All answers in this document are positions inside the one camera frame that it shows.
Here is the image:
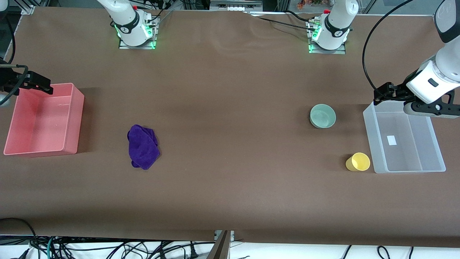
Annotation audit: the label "pale green bowl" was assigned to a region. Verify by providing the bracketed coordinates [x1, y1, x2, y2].
[309, 104, 337, 130]

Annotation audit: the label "purple cloth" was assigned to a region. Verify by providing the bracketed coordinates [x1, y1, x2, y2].
[127, 124, 161, 171]

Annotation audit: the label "yellow cup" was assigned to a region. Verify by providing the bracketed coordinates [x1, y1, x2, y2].
[345, 152, 371, 172]

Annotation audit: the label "pink plastic bin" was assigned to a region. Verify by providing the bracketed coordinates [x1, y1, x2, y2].
[3, 82, 85, 156]

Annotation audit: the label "clear plastic bin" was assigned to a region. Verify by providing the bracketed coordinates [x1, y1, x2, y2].
[363, 101, 447, 174]

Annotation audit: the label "brown table cover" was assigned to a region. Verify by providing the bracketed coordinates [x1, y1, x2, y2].
[0, 6, 460, 249]

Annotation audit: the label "white power strip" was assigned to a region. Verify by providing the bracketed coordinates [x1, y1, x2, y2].
[210, 0, 263, 12]

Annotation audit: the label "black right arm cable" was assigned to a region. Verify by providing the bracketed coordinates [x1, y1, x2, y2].
[0, 64, 29, 107]

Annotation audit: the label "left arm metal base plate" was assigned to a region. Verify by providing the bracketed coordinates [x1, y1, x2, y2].
[308, 21, 347, 55]

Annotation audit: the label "short black tabletop cable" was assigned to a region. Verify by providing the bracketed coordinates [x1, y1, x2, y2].
[286, 10, 315, 22]

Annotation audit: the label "long black tabletop cable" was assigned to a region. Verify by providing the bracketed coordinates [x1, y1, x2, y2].
[248, 14, 314, 29]

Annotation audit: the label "black looped floor cable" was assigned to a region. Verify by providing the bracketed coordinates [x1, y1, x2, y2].
[0, 217, 38, 252]

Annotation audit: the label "tangled black floor cables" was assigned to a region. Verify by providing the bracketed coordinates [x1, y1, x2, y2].
[22, 236, 216, 259]

